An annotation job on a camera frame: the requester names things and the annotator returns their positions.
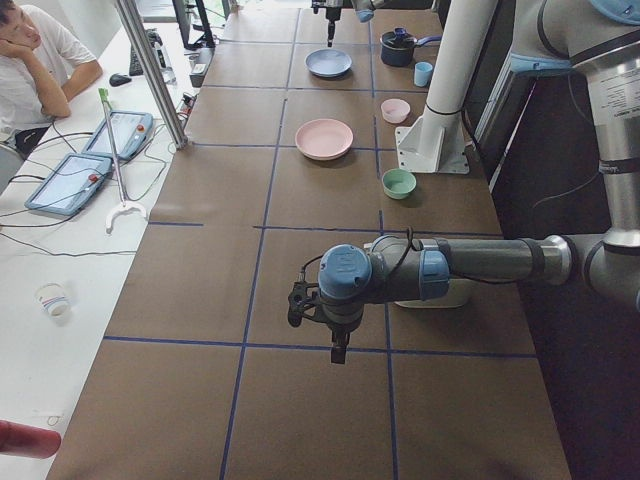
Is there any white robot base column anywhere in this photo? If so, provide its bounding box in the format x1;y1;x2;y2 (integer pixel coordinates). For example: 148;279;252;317
395;0;498;175

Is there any pink plate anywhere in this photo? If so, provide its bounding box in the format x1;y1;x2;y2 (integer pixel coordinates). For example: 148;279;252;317
295;118;354;161

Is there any pink bowl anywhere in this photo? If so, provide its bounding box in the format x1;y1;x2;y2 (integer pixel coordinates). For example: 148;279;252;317
380;98;411;124

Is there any blue teach pendant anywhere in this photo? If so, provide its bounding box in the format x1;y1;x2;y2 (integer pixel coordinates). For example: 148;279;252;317
24;153;111;216
82;110;154;161

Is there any dark blue pot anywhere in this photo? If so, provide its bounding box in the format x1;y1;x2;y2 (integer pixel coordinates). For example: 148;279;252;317
380;27;442;67

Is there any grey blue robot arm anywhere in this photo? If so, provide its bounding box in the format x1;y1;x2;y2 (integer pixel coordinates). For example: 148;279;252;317
311;0;387;48
288;1;639;363

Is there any aluminium frame post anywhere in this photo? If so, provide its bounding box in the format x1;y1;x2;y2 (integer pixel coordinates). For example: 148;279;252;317
113;0;188;150

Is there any far blue teach pendant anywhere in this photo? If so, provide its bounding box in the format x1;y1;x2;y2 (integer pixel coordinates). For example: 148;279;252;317
82;110;154;161

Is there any black monitor stand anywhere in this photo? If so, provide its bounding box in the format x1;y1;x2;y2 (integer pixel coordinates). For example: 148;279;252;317
172;0;216;52

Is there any green bowl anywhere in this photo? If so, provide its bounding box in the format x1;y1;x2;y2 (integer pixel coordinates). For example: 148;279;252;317
381;168;417;200

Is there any red cylinder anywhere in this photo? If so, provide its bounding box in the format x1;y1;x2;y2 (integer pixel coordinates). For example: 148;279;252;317
1;420;62;459

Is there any near blue teach pendant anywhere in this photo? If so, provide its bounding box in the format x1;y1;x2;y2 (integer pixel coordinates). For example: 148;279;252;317
24;153;111;216

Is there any blue plate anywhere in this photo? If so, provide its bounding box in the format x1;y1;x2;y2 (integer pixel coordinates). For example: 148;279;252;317
305;48;352;78

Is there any seated person white shirt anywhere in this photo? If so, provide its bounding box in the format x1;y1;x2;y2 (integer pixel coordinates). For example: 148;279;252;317
1;1;103;145

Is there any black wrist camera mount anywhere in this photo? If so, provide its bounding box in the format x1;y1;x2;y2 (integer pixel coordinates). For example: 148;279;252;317
287;281;319;328

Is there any cream rectangular container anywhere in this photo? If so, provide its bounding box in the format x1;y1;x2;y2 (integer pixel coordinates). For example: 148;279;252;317
396;279;475;309

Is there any black keyboard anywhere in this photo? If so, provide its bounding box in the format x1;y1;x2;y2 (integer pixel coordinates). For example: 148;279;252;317
128;47;144;77

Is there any white grabber stick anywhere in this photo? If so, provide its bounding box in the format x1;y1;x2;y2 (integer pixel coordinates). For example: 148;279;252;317
98;87;148;235

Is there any black computer mouse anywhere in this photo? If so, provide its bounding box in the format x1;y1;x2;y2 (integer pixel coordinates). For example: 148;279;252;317
109;74;132;87

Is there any light blue cup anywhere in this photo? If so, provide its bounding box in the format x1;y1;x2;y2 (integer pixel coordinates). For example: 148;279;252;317
413;61;433;87

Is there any paper cup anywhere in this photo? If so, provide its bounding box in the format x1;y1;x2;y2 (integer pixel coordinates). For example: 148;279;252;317
35;283;71;325

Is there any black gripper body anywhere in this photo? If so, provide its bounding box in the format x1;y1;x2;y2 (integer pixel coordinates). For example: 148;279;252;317
324;312;361;345
319;0;343;20

